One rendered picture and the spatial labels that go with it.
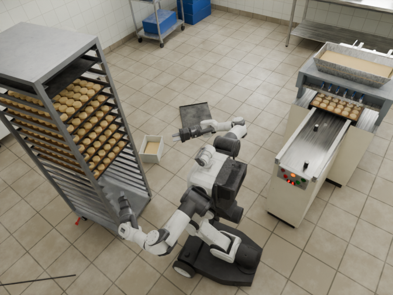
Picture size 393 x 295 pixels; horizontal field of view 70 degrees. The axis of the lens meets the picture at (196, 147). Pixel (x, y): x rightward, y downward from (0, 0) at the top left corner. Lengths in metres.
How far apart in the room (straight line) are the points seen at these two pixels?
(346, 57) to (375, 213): 1.52
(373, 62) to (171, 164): 2.17
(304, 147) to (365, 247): 1.13
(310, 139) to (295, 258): 1.06
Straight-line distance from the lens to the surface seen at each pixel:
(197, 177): 1.57
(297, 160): 2.29
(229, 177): 1.57
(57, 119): 1.71
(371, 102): 2.64
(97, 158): 2.13
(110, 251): 2.93
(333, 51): 2.72
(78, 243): 3.09
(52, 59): 1.72
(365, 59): 2.70
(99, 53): 1.86
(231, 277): 2.50
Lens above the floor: 2.56
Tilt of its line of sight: 48 degrees down
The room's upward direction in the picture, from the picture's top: 6 degrees counter-clockwise
